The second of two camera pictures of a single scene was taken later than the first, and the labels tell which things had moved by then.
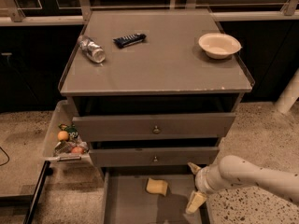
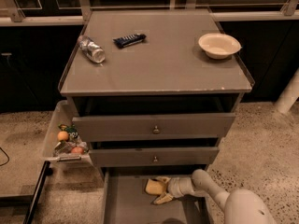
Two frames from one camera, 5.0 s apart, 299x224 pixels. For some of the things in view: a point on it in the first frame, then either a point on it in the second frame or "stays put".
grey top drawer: [153, 127] stays put
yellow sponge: [157, 186] stays put
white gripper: [201, 180] → [177, 188]
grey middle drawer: [157, 157] stays put
